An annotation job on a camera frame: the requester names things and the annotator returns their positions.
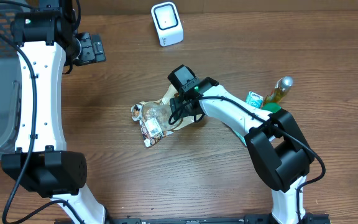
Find brown Pantree snack bag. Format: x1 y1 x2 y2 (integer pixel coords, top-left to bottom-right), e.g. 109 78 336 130
131 85 194 147

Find teal Kleenex tissue pack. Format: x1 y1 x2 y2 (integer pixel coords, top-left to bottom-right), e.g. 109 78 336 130
245 91 264 108

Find green lid white jar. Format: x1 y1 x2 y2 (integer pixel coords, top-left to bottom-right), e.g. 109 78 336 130
262 103 281 113

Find yellow oil bottle silver cap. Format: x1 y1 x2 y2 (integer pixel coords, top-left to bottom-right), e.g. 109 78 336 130
262 76 293 105

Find teal wet wipes pack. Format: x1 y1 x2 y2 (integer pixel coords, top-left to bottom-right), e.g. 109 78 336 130
233 131 247 146

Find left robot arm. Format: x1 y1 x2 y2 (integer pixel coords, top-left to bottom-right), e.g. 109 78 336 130
1 1 109 223

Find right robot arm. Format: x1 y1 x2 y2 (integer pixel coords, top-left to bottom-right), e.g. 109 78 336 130
168 65 315 223

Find white barcode scanner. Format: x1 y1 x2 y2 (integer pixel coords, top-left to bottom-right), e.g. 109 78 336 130
150 1 184 47

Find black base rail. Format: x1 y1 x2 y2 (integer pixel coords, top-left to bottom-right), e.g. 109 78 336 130
55 213 331 224

